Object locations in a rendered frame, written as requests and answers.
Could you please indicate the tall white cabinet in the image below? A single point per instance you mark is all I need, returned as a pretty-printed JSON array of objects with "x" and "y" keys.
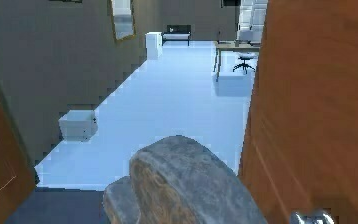
[{"x": 153, "y": 44}]

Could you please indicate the grey stone-like rounded object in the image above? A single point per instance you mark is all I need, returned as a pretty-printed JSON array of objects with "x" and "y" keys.
[{"x": 183, "y": 186}]

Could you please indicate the black low bench table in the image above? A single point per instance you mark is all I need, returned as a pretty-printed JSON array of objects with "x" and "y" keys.
[{"x": 176, "y": 33}]

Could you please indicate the black swivel office chair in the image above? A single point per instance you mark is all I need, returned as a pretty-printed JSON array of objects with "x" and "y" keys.
[{"x": 244, "y": 61}]

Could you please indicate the wooden desk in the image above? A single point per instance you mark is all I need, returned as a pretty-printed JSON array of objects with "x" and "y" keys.
[{"x": 235, "y": 48}]

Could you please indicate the small white cabinet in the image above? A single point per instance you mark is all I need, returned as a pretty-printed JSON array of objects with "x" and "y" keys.
[{"x": 77, "y": 126}]

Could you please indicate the white paned window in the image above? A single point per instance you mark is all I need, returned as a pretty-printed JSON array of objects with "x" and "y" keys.
[{"x": 253, "y": 18}]

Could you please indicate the brown wooden room door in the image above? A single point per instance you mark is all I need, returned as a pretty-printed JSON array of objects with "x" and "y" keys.
[{"x": 313, "y": 110}]

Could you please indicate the dark framed wall picture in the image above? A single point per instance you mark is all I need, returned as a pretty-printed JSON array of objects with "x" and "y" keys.
[{"x": 231, "y": 3}]

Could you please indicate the brown wooden door frame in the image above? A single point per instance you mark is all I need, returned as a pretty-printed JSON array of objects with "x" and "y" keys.
[{"x": 3, "y": 156}]

